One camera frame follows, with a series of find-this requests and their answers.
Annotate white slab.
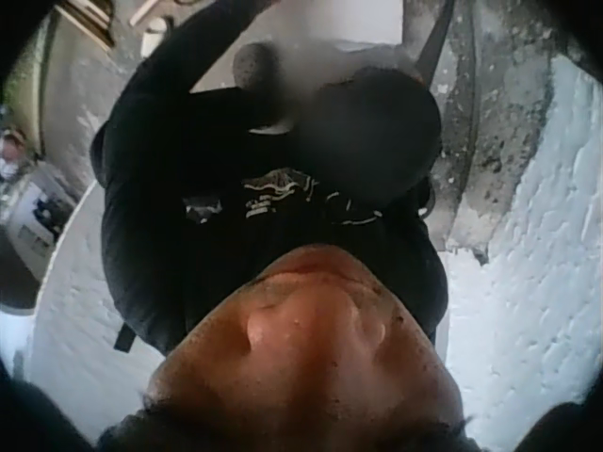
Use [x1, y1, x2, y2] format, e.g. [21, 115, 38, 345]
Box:
[286, 0, 407, 50]

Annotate white container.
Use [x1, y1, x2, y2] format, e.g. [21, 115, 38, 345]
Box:
[142, 16, 176, 49]

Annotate white printed carton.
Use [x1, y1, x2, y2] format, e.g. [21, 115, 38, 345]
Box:
[3, 168, 77, 280]

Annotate white pipe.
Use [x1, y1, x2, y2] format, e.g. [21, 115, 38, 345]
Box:
[128, 0, 167, 27]

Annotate wooden planks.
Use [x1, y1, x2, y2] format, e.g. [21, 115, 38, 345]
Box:
[59, 0, 120, 49]

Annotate thin black cable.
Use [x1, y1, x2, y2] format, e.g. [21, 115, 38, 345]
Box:
[459, 0, 478, 199]

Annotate black strap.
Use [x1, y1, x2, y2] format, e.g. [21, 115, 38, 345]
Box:
[413, 0, 457, 79]

